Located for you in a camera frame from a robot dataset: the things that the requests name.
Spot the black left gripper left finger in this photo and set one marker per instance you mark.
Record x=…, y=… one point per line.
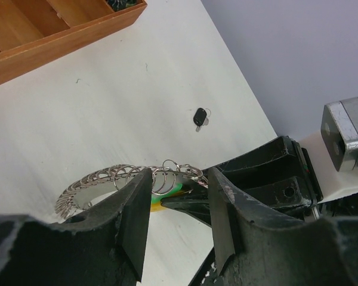
x=104, y=245

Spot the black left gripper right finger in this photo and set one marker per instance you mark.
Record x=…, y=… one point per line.
x=257, y=245

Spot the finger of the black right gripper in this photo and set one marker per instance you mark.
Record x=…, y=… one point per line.
x=278, y=174

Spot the metal keyring with yellow grip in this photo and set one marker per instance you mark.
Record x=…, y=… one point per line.
x=96, y=186

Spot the green key tag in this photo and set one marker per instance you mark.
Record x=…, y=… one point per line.
x=156, y=198

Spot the black headed key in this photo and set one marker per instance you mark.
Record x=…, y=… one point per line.
x=201, y=118

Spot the wooden compartment tray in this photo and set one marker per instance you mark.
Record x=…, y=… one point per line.
x=34, y=33

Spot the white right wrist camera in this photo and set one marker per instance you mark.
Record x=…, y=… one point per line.
x=333, y=150

